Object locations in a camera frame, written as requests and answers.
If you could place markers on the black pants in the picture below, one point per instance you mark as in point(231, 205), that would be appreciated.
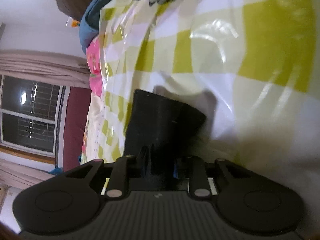
point(160, 120)

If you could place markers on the pink floral quilt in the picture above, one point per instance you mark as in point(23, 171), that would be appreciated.
point(95, 62)

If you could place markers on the barred window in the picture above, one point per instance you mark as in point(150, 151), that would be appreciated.
point(42, 120)

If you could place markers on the green white checked bedsheet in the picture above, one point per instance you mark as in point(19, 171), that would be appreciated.
point(262, 55)

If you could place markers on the blue plastic bag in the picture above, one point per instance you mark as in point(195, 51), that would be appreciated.
point(57, 170)

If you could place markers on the blue pillow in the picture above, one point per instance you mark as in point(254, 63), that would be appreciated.
point(87, 36)

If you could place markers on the blue folded blanket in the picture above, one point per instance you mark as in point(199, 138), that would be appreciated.
point(100, 7)

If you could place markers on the beige curtain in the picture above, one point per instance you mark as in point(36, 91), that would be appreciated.
point(45, 65)
point(22, 172)

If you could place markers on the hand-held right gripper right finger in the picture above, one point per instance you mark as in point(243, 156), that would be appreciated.
point(176, 171)

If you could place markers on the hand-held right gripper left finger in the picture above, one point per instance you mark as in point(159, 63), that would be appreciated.
point(144, 162)

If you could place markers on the yellow snack bag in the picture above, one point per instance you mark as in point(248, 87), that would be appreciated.
point(73, 23)

